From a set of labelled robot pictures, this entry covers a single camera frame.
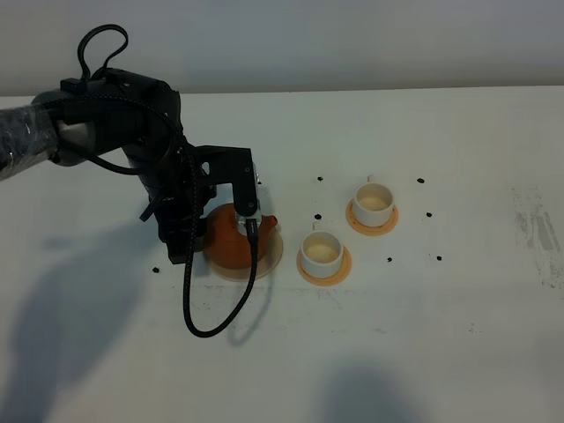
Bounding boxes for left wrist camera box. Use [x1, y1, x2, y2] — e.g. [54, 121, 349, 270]
[197, 145, 262, 236]

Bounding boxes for near orange cup coaster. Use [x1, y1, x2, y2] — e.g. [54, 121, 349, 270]
[296, 247, 353, 286]

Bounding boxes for far orange cup coaster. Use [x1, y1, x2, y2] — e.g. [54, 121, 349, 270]
[345, 197, 400, 238]

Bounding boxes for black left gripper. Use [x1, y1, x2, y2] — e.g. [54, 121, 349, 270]
[139, 145, 220, 264]

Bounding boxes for beige round teapot coaster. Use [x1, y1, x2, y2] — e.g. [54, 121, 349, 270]
[204, 226, 284, 282]

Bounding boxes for brown clay teapot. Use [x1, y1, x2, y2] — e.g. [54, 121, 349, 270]
[204, 203, 278, 270]

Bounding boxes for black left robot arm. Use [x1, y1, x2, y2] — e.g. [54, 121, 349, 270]
[1, 69, 214, 264]

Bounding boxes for orange cup coaster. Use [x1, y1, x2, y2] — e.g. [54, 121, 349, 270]
[345, 197, 400, 238]
[296, 247, 353, 286]

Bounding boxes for black braided left cable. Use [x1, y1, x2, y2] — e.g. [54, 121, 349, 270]
[33, 24, 261, 339]

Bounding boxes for white teacup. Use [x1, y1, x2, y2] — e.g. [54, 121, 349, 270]
[300, 221, 344, 263]
[352, 174, 395, 227]

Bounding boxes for far white teacup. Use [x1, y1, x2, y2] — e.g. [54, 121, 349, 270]
[352, 174, 395, 227]

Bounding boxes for near white teacup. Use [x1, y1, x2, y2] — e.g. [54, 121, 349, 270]
[300, 221, 344, 263]

